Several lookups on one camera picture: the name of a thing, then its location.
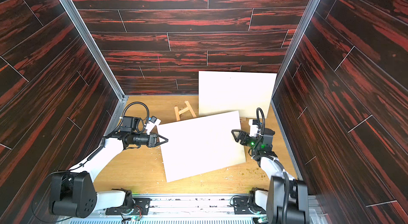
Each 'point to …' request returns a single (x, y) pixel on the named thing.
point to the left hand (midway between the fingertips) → (167, 140)
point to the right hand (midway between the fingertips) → (239, 132)
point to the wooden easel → (177, 113)
